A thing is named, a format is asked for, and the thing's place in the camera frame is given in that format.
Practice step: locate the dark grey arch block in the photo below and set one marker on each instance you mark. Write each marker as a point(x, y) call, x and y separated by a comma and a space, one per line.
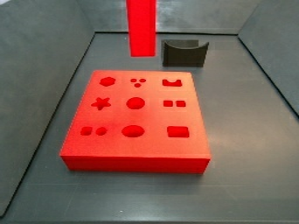
point(184, 53)

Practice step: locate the red rectangular gripper bar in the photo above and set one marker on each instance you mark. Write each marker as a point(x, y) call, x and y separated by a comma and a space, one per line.
point(141, 19)

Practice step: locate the red shape sorting board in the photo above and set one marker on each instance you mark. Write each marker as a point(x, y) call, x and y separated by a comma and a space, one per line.
point(138, 124)

